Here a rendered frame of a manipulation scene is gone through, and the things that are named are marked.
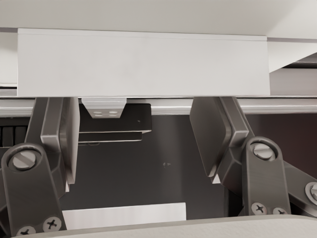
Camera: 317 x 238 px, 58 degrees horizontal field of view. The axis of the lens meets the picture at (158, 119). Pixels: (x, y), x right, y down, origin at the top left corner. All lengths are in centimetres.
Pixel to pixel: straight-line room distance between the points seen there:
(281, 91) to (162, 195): 38
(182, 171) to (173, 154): 5
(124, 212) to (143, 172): 51
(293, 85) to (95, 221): 41
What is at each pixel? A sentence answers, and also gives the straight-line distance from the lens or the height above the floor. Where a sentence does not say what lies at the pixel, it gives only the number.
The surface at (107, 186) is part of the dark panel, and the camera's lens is 70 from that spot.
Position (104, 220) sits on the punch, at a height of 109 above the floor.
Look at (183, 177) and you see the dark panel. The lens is 73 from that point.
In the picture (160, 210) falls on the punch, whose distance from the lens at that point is 20.
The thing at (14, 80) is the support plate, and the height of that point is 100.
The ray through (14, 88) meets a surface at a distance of 22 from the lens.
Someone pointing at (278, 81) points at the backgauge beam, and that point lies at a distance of 52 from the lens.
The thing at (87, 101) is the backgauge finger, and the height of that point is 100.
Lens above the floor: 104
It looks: 5 degrees down
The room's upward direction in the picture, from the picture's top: 178 degrees clockwise
